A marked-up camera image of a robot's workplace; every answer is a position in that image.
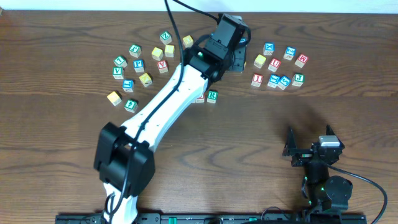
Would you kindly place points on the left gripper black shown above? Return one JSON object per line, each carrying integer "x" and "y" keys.
{"x": 237, "y": 59}

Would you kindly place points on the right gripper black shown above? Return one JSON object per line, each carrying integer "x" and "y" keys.
{"x": 308, "y": 155}

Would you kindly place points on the red I block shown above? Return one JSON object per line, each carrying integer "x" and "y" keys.
{"x": 257, "y": 80}

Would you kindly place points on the green R block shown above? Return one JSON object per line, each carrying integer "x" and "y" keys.
{"x": 212, "y": 96}

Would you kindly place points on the red u block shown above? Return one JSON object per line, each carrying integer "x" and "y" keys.
{"x": 200, "y": 99}
{"x": 274, "y": 65}

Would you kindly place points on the blue P block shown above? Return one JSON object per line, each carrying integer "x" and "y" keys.
{"x": 139, "y": 66}

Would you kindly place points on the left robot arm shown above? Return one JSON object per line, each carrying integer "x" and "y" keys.
{"x": 125, "y": 154}

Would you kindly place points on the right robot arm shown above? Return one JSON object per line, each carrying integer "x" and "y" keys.
{"x": 327, "y": 195}

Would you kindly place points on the blue D block right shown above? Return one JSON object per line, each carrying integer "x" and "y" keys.
{"x": 243, "y": 40}

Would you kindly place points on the yellow block right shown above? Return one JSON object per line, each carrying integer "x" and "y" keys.
{"x": 259, "y": 61}

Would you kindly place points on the blue X block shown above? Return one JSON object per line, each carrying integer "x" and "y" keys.
{"x": 268, "y": 48}

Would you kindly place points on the blue T block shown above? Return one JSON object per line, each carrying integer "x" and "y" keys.
{"x": 273, "y": 81}

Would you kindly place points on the yellow block top centre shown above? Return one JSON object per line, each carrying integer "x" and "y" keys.
{"x": 187, "y": 41}

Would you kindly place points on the blue Z block right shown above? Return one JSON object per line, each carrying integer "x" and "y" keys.
{"x": 289, "y": 53}

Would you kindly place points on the blue S block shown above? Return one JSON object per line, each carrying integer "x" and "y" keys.
{"x": 284, "y": 82}

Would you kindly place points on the green J block right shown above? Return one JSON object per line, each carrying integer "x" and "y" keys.
{"x": 298, "y": 79}

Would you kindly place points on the green j block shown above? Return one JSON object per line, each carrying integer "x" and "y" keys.
{"x": 298, "y": 79}
{"x": 135, "y": 50}

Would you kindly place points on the red M block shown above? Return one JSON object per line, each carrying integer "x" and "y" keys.
{"x": 301, "y": 60}

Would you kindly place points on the yellow block beside Z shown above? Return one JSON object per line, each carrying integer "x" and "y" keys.
{"x": 169, "y": 51}

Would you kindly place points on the green Z block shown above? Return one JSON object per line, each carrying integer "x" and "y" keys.
{"x": 165, "y": 37}

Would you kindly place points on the red A block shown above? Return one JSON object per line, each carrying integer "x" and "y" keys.
{"x": 162, "y": 66}

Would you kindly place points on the yellow block left of centre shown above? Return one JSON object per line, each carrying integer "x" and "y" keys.
{"x": 157, "y": 54}

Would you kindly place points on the yellow block near P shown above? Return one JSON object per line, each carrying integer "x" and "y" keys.
{"x": 146, "y": 80}

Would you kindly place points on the green J block left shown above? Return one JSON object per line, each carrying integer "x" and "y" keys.
{"x": 135, "y": 50}

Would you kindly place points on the green L block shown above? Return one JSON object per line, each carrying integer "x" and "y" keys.
{"x": 120, "y": 61}

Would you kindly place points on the green 4 block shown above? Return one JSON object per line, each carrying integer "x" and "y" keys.
{"x": 131, "y": 106}

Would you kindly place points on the green V block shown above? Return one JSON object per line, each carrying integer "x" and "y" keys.
{"x": 118, "y": 73}

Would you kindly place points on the yellow block far left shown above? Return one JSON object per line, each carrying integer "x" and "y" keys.
{"x": 114, "y": 98}

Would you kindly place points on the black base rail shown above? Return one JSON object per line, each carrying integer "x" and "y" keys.
{"x": 156, "y": 218}

